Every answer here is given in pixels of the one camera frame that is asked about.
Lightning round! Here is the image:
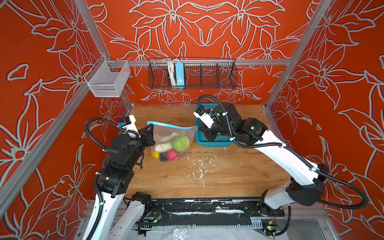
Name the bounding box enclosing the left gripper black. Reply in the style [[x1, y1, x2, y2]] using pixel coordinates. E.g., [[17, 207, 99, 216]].
[[127, 122, 156, 170]]

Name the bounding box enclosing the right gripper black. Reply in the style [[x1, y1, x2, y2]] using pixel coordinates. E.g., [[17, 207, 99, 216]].
[[195, 113, 236, 142]]

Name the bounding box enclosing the orange yellow mango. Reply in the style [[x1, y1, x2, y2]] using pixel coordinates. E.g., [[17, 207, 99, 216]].
[[151, 151, 160, 160]]

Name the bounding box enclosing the dark avocado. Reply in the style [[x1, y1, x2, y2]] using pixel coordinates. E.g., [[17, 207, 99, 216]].
[[159, 153, 169, 163]]

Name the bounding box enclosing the clear zip top bag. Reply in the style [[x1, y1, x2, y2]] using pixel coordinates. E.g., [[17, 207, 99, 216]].
[[147, 121, 198, 162]]

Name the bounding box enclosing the red fruit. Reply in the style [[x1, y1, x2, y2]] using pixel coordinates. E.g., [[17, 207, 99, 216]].
[[167, 150, 180, 161]]

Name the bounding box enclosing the green cabbage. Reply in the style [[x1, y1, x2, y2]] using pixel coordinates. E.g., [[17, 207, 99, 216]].
[[171, 135, 190, 153]]

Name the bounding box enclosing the white radish with leaves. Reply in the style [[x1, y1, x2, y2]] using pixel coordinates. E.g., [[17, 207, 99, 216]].
[[155, 143, 173, 153]]

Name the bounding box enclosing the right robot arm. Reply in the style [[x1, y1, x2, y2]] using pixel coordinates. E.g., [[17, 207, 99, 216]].
[[194, 95, 369, 210]]

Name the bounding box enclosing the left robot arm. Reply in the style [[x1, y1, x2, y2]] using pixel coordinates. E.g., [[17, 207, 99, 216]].
[[83, 115, 156, 240]]

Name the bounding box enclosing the light blue box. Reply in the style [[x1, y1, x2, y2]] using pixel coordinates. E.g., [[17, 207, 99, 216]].
[[175, 62, 185, 89]]

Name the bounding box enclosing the small circuit board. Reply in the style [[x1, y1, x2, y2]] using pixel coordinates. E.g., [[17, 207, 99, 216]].
[[263, 224, 278, 238]]

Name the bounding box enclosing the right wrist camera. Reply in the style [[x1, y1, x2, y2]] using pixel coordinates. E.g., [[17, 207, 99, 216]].
[[194, 108, 215, 129]]

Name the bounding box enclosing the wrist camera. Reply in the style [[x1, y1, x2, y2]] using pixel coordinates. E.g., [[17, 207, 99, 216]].
[[194, 108, 215, 129], [118, 115, 140, 139]]

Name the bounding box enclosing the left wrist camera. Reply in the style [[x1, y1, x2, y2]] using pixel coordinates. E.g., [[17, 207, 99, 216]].
[[118, 115, 140, 139]]

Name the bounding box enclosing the black wire wall basket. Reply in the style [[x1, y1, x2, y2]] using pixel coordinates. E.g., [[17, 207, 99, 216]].
[[148, 57, 239, 90]]

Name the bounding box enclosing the white wire mesh basket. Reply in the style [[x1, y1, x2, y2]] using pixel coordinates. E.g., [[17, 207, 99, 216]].
[[85, 56, 131, 98]]

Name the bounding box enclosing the white cable bundle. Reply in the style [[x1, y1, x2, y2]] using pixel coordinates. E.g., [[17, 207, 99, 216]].
[[167, 59, 177, 88]]

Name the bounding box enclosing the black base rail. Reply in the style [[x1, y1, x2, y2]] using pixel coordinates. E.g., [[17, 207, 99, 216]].
[[149, 197, 288, 229]]

